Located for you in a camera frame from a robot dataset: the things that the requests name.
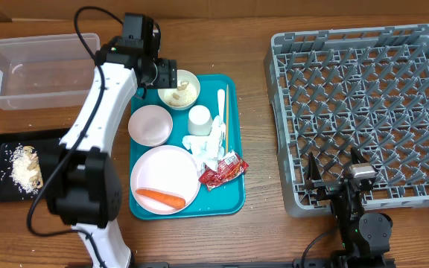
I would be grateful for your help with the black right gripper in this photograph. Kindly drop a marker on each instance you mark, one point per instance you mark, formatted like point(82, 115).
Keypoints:
point(328, 187)

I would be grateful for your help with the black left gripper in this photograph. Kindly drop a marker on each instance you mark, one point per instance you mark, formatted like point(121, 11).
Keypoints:
point(167, 73)

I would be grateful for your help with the pale green bowl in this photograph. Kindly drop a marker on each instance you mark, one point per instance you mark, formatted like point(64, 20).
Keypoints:
point(185, 94)

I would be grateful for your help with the pink bowl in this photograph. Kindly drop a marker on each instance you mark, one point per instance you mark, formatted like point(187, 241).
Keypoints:
point(150, 125)

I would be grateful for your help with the white cup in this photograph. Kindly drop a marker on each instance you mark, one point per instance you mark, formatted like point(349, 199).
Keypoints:
point(199, 121)

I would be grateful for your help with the white napkin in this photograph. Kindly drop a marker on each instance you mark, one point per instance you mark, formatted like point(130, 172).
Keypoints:
point(207, 150)

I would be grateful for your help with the red snack wrapper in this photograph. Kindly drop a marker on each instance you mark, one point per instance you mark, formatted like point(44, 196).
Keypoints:
point(230, 167)

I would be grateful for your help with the orange carrot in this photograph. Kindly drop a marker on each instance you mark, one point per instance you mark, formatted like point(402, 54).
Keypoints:
point(167, 199)

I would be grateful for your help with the rice and peanut scraps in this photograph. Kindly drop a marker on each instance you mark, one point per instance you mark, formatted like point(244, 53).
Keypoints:
point(21, 167)

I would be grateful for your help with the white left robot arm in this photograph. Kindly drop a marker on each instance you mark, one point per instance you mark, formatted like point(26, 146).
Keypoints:
point(81, 185)

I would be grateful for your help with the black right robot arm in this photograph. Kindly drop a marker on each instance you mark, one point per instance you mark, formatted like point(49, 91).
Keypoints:
point(365, 235)

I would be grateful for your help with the grey dishwasher rack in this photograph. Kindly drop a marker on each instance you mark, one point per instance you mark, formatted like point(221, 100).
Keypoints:
point(363, 88)

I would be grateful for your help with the black waste tray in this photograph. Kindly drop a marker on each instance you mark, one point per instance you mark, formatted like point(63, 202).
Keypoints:
point(41, 141)

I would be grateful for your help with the white plastic fork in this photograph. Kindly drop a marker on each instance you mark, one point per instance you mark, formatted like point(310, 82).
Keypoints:
point(221, 95)

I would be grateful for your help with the wooden chopstick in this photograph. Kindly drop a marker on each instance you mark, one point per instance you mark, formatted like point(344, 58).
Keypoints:
point(227, 120)

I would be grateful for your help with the teal serving tray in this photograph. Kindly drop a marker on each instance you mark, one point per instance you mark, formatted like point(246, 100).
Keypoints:
point(230, 196)

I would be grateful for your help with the large pink plate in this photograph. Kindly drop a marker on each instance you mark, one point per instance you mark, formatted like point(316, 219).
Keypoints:
point(167, 169)

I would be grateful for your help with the clear plastic bin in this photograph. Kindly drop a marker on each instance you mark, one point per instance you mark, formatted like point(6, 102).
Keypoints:
point(38, 72)

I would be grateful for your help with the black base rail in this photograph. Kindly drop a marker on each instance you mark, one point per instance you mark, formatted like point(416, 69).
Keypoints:
point(296, 263)

